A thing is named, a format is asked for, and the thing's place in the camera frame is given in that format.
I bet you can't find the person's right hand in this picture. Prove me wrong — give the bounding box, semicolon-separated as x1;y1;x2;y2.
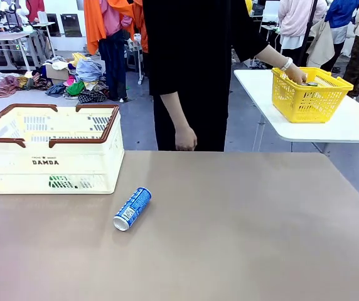
174;125;198;152

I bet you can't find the person's left hand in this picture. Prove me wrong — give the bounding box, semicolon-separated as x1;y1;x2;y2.
284;66;308;86

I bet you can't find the blue drink can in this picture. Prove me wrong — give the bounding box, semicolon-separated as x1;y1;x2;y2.
113;186;153;232

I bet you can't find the green soda can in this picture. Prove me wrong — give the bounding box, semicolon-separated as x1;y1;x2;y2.
48;175;80;189

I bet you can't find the person's right forearm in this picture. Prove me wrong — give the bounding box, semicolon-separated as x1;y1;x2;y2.
160;90;195;132

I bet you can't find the person's left forearm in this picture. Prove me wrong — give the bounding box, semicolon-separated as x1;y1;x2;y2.
254;43;289;69

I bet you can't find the yellow plastic basket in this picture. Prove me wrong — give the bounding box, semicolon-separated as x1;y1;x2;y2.
271;66;355;124

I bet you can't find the cream basket with brown rim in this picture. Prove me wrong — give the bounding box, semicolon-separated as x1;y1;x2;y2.
0;103;126;195

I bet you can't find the white wristwatch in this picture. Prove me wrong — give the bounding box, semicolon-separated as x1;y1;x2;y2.
279;56;294;72

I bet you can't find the beige coat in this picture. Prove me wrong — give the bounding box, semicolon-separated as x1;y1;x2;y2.
306;18;336;70

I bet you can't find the person in pale sweater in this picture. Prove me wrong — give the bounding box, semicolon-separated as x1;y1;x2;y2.
277;0;328;68

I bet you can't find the white side table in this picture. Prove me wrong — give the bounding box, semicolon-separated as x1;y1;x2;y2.
233;68;359;154

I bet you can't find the person in blue jacket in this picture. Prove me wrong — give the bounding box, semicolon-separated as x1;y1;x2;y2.
323;0;359;73

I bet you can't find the person in black clothes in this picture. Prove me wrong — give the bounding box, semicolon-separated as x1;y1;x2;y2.
141;0;270;152

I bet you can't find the dark checkered cloth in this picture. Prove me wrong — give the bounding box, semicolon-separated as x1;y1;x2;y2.
78;89;109;105

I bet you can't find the person in pink top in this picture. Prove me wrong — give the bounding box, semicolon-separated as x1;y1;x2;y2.
99;0;149;103

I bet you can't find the blue crumpled cloth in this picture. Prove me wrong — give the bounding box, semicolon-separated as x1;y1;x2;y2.
75;58;104;83

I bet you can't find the green crumpled cloth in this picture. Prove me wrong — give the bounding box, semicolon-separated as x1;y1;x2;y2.
66;80;86;97

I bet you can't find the cardboard box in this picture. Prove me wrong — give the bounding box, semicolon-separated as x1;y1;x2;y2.
45;63;71;81

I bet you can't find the orange hanging garment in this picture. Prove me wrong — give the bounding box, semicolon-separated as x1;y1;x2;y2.
83;0;107;56

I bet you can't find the dark brown panel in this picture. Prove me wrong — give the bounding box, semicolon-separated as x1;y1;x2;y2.
60;14;83;38

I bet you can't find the red patterned cloth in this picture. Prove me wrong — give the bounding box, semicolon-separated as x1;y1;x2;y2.
0;75;21;100

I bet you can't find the person in red top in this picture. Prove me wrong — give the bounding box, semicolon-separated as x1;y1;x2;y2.
25;0;46;22

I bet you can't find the grey background workbench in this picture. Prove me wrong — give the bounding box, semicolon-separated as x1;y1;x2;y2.
0;21;56;71

